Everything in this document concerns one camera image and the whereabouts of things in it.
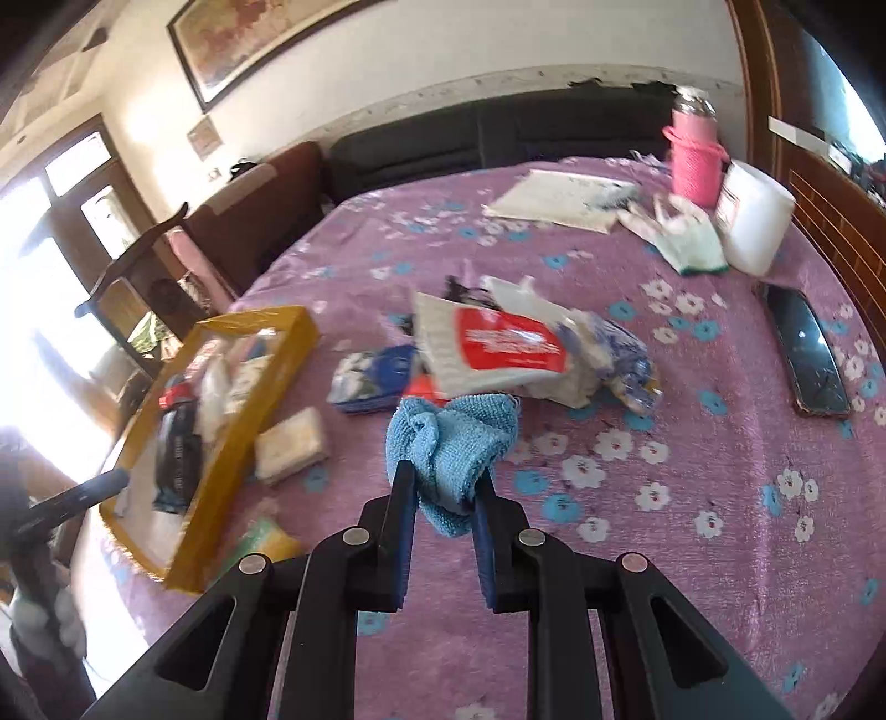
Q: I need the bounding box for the pink rose tissue pack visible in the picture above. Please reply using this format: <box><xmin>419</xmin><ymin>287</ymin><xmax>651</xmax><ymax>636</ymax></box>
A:
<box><xmin>197</xmin><ymin>356</ymin><xmax>231</xmax><ymax>445</ymax></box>

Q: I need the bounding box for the blue towel cloth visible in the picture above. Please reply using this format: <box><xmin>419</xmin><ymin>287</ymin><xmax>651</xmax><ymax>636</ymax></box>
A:
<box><xmin>384</xmin><ymin>393</ymin><xmax>521</xmax><ymax>538</ymax></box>

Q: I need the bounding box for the lemon print tissue pack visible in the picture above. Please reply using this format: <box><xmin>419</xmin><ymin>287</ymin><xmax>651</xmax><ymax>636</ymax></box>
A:
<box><xmin>224</xmin><ymin>354</ymin><xmax>272</xmax><ymax>417</ymax></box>

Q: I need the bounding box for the left hand white glove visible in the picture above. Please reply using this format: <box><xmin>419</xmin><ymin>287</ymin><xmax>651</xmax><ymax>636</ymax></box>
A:
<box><xmin>11</xmin><ymin>587</ymin><xmax>87</xmax><ymax>661</ymax></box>

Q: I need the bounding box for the black packet in tray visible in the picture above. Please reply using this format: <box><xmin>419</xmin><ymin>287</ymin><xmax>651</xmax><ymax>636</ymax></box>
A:
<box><xmin>152</xmin><ymin>394</ymin><xmax>203</xmax><ymax>515</ymax></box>

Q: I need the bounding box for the beige tissue pack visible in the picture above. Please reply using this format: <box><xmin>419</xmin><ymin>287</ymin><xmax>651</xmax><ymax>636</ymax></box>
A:
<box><xmin>254</xmin><ymin>407</ymin><xmax>329</xmax><ymax>485</ymax></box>

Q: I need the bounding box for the yellow cardboard box tray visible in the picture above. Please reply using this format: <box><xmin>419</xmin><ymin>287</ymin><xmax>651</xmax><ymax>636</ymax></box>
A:
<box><xmin>99</xmin><ymin>306</ymin><xmax>320</xmax><ymax>594</ymax></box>

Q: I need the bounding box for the dark wooden chair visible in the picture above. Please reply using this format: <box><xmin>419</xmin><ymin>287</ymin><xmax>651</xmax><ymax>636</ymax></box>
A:
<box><xmin>74</xmin><ymin>203</ymin><xmax>210</xmax><ymax>379</ymax></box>

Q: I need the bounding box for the purple floral tablecloth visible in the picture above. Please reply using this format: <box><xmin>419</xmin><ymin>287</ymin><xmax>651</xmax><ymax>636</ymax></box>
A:
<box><xmin>231</xmin><ymin>165</ymin><xmax>884</xmax><ymax>718</ymax></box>

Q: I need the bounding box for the blue white tissue pack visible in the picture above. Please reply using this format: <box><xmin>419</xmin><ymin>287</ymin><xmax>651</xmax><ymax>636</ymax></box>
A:
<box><xmin>326</xmin><ymin>345</ymin><xmax>419</xmax><ymax>414</ymax></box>

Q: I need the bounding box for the blue white patterned bag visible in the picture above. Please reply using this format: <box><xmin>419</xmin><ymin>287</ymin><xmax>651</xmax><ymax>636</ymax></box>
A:
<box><xmin>555</xmin><ymin>311</ymin><xmax>662</xmax><ymax>415</ymax></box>

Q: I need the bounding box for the white red plastic bag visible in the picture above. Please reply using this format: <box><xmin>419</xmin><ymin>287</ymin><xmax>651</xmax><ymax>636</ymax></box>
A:
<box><xmin>413</xmin><ymin>276</ymin><xmax>601</xmax><ymax>408</ymax></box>

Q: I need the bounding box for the wooden glass door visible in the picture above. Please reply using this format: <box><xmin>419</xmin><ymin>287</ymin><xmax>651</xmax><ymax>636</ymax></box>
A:
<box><xmin>2</xmin><ymin>116</ymin><xmax>154</xmax><ymax>481</ymax></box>

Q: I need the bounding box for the brown armchair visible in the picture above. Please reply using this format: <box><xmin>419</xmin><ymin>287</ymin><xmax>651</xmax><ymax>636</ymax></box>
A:
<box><xmin>185</xmin><ymin>141</ymin><xmax>323</xmax><ymax>297</ymax></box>

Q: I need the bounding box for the black smartphone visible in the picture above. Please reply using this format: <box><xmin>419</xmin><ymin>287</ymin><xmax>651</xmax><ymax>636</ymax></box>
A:
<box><xmin>755</xmin><ymin>282</ymin><xmax>852</xmax><ymax>419</ymax></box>

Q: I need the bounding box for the white work glove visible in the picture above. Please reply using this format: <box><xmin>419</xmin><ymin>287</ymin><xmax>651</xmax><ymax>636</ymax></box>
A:
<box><xmin>617</xmin><ymin>193</ymin><xmax>728</xmax><ymax>276</ymax></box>

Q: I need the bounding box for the white paper notebook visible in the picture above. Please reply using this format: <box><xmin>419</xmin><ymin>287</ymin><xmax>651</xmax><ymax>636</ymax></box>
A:
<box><xmin>483</xmin><ymin>169</ymin><xmax>640</xmax><ymax>234</ymax></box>

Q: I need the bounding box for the white plastic jar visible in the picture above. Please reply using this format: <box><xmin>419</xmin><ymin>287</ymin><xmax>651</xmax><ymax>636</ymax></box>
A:
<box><xmin>715</xmin><ymin>161</ymin><xmax>796</xmax><ymax>277</ymax></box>

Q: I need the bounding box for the pink thermos bottle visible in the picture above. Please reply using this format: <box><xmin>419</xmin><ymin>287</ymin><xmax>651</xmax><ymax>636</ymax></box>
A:
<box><xmin>662</xmin><ymin>85</ymin><xmax>728</xmax><ymax>208</ymax></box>

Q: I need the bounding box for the black sofa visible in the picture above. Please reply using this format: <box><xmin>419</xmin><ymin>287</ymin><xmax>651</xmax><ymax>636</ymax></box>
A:
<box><xmin>326</xmin><ymin>81</ymin><xmax>676</xmax><ymax>204</ymax></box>

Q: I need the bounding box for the wooden cabinet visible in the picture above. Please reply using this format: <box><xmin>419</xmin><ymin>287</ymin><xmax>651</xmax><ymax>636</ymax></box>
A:
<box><xmin>727</xmin><ymin>2</ymin><xmax>884</xmax><ymax>351</ymax></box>

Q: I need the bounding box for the framed wall painting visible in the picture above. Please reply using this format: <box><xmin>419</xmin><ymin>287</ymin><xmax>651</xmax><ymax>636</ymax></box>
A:
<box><xmin>167</xmin><ymin>0</ymin><xmax>373</xmax><ymax>111</ymax></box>

